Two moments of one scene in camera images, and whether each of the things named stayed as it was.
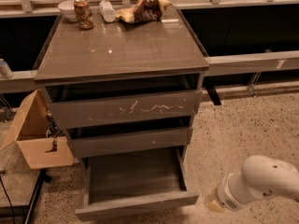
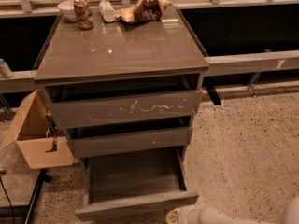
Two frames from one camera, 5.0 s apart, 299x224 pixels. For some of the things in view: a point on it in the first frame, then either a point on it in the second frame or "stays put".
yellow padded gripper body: [226, 196] → [191, 216]
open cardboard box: [29, 131] stays put
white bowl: [67, 8] stays put
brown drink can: [83, 12] stays put
